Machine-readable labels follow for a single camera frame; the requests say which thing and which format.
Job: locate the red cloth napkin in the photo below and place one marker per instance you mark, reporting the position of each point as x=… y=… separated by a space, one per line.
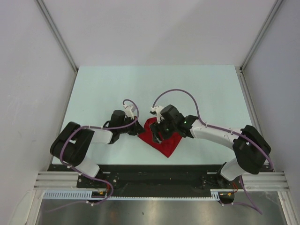
x=166 y=147

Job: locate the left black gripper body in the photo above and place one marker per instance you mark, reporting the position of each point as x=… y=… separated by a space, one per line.
x=131 y=130

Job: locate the aluminium rail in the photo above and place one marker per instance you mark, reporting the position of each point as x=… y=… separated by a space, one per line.
x=264 y=181
x=248 y=99

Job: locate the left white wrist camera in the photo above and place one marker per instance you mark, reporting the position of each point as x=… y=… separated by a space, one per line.
x=129 y=111

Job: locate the right side aluminium rail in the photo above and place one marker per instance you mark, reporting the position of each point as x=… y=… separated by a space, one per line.
x=248 y=99

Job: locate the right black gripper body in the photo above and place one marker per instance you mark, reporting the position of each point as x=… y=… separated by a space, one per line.
x=166 y=129

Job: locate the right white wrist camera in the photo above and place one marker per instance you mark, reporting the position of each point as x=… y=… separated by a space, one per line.
x=156 y=110

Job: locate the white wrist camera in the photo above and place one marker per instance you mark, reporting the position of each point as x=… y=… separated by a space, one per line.
x=156 y=110
x=129 y=111

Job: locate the aluminium frame post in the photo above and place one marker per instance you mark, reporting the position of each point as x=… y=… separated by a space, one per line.
x=56 y=33
x=262 y=32

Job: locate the left aluminium frame post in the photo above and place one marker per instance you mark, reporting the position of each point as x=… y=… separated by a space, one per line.
x=56 y=33

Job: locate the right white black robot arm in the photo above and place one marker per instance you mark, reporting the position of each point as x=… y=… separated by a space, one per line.
x=250 y=148

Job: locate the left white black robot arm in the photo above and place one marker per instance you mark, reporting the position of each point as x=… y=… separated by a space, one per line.
x=72 y=143

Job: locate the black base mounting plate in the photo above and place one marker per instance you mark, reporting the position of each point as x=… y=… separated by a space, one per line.
x=157 y=180

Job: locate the right aluminium frame post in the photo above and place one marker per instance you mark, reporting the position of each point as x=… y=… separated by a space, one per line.
x=262 y=32

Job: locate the front aluminium rail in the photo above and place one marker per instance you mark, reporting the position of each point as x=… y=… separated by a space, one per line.
x=264 y=181

